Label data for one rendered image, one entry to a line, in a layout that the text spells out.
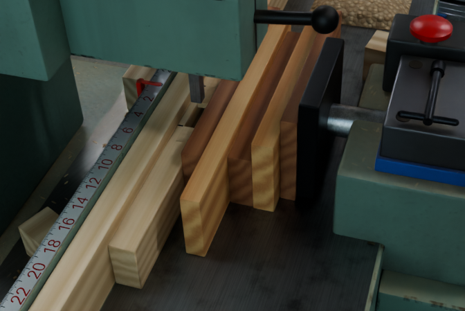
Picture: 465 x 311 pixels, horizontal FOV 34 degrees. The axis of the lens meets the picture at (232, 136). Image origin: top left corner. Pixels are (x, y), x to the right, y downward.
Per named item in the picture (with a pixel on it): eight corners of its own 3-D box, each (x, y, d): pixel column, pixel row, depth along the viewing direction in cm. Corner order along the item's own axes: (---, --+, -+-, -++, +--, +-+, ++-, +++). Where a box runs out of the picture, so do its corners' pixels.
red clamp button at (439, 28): (449, 48, 53) (451, 36, 52) (406, 42, 54) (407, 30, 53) (453, 25, 55) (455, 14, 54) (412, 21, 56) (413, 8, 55)
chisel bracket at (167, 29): (243, 101, 54) (239, -3, 49) (69, 72, 58) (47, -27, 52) (270, 45, 59) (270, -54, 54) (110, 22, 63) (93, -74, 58)
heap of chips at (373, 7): (403, 32, 75) (405, 16, 74) (306, 19, 78) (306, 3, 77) (412, -3, 80) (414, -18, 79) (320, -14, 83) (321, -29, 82)
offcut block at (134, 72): (140, 89, 87) (135, 57, 84) (175, 95, 85) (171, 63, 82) (126, 109, 84) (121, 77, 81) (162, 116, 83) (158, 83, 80)
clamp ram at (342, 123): (393, 215, 56) (406, 122, 50) (295, 197, 58) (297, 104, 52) (409, 139, 62) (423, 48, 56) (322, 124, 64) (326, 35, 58)
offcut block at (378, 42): (414, 72, 70) (419, 39, 68) (404, 91, 68) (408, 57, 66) (373, 61, 72) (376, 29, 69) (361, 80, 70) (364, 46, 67)
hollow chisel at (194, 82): (201, 104, 60) (196, 51, 57) (190, 102, 60) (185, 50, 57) (205, 97, 60) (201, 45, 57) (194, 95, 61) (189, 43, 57)
